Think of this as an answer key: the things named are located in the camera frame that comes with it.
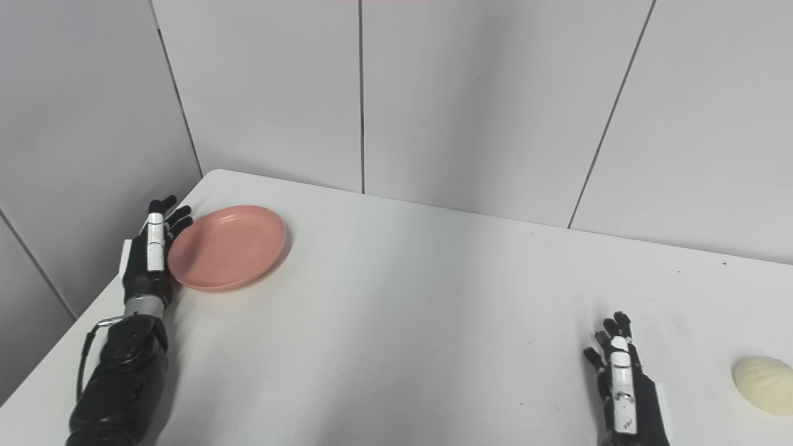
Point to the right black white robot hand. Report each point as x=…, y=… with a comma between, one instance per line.
x=638, y=402

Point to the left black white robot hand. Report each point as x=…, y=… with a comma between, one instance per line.
x=144, y=272

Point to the pink round plate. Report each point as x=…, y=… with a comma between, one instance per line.
x=226, y=248

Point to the cream steamed bun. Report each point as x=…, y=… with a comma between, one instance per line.
x=767, y=384

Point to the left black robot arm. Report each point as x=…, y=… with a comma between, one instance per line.
x=121, y=384

